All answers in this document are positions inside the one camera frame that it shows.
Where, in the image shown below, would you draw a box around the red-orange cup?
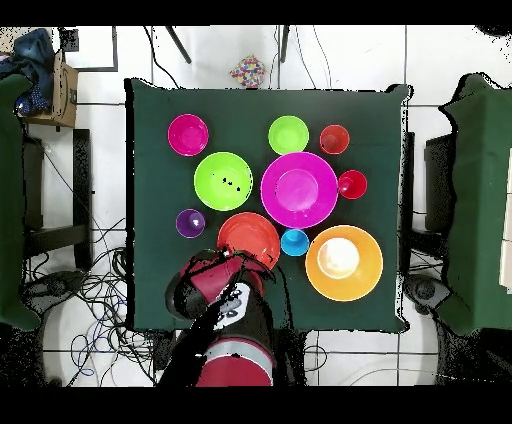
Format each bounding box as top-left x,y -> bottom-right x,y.
318,124 -> 351,156

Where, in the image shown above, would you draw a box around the blue cup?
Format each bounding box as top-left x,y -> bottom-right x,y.
280,228 -> 311,258

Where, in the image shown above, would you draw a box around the tangle of black cables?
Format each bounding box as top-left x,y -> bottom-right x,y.
23,217 -> 161,387

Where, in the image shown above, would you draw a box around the black metal frame stand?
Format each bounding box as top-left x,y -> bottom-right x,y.
399,131 -> 457,277
23,128 -> 94,273

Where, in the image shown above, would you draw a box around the large pink bowl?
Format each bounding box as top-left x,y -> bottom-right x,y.
260,151 -> 340,230

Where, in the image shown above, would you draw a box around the green cloth covered side table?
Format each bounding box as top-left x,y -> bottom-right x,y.
0,73 -> 43,332
437,72 -> 512,336

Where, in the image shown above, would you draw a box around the thin black square frame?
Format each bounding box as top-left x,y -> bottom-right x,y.
59,25 -> 119,73

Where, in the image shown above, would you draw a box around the purple cup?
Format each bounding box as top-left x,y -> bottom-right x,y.
175,208 -> 207,240

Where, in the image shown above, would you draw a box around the dark green table cloth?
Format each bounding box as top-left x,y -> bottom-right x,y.
124,77 -> 413,333

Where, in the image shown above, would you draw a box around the thin black cable loop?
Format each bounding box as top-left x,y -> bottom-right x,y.
303,344 -> 328,372

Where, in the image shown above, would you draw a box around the blue cable loop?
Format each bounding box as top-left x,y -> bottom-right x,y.
70,334 -> 98,378

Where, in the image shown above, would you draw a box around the red cup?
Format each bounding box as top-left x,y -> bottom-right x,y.
337,169 -> 368,200

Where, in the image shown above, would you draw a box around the large green bowl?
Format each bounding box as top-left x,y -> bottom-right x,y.
193,151 -> 254,212

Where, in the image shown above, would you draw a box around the colourful patterned box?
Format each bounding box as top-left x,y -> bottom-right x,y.
229,54 -> 267,89

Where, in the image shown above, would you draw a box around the small green bowl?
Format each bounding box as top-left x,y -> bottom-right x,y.
267,115 -> 310,156

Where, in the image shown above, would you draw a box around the large orange bowl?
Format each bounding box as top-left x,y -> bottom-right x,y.
304,224 -> 384,302

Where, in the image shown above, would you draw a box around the black pedestal leg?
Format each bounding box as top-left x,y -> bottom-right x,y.
19,269 -> 87,317
403,273 -> 453,317

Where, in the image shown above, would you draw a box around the red-orange bowl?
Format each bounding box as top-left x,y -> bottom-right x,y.
216,211 -> 282,272

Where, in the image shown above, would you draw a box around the small pink bowl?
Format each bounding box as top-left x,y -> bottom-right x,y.
166,113 -> 210,158

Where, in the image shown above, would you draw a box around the blue cloth bundle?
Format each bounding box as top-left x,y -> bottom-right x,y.
0,27 -> 57,115

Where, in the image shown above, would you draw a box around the brown cardboard box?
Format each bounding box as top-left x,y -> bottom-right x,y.
21,51 -> 80,129

